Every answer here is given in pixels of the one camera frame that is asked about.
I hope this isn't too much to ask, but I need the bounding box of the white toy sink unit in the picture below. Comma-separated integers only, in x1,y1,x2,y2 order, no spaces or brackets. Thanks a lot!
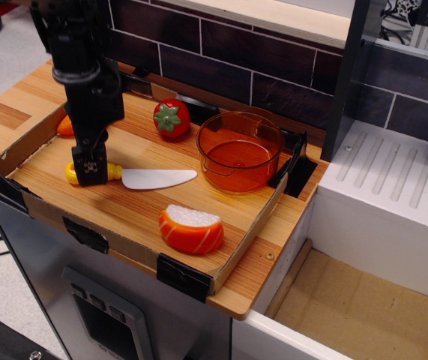
232,122,428,359

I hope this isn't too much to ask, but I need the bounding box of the red toy tomato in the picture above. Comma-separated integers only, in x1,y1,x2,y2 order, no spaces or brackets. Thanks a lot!
153,98,191,138

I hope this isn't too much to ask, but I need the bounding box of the yellow handled white toy knife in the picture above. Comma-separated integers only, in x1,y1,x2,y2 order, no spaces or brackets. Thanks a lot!
64,161,198,191

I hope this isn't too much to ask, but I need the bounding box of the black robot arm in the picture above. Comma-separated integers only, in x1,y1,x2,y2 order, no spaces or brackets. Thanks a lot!
28,1,124,187

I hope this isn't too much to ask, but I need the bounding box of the orange toy carrot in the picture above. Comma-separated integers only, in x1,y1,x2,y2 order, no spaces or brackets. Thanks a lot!
57,115,74,136

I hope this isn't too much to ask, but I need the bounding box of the toy salmon sushi piece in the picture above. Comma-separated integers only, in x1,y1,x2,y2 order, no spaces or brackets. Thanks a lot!
159,204,224,254

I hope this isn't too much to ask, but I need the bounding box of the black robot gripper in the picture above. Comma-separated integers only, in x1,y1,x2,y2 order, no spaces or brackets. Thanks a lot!
52,55,124,187

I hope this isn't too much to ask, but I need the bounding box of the orange transparent plastic pot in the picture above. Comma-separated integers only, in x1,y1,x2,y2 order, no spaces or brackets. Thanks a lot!
196,111,285,193

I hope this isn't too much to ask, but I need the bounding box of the grey toy oven front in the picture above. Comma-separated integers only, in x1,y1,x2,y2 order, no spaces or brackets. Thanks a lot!
62,267,154,359

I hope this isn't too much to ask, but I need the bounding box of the dark grey shelf post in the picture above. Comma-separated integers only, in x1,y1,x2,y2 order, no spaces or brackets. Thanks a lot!
321,1,385,161

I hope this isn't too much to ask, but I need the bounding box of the cardboard fence with black tape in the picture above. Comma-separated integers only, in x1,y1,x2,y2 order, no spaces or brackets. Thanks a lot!
0,64,327,314

